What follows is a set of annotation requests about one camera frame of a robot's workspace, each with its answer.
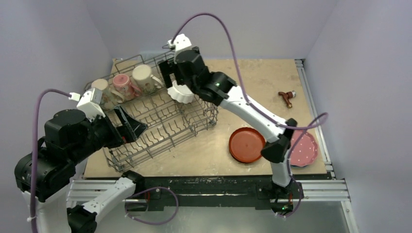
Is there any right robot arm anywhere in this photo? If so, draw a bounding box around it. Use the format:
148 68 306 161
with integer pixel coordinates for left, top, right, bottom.
158 47 297 198

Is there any red-orange plate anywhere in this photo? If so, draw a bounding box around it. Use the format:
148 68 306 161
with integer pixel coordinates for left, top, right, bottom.
228 127 266 164

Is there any pink patterned mug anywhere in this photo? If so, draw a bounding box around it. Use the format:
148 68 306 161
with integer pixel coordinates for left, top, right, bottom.
112 74 142 101

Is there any pink polka dot plate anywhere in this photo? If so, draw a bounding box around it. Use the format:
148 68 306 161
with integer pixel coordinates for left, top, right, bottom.
290 131 318 159

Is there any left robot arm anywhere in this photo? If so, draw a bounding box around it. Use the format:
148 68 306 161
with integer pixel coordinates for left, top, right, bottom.
15 107 148 233

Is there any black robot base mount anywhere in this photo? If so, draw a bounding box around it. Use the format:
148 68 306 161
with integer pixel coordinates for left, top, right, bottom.
125 175 303 215

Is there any beige mug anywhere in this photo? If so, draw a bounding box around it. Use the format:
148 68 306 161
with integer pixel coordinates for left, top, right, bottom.
91 79 125 111

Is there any white floral mug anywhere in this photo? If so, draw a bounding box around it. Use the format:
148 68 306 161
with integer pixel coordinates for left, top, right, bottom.
132 64 163 95

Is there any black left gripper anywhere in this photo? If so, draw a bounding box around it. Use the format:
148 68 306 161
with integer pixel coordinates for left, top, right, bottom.
69 103 148 163

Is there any grey wire dish rack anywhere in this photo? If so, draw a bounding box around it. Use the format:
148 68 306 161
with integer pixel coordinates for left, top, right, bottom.
84 42 220 173

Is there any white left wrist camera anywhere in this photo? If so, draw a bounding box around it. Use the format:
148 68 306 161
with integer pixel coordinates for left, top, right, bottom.
69 88 106 122

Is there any clear plastic container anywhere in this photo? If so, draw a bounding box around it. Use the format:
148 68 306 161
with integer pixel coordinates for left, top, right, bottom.
140 50 167 61

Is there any white bowl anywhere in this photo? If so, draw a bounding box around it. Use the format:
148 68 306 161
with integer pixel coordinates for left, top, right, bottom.
167 81 194 104

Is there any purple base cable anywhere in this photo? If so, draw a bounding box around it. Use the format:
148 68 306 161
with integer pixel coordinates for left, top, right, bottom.
124 186 179 226

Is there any small red-capped object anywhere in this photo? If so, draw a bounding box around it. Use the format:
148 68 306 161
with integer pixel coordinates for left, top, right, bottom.
278 90 296 108

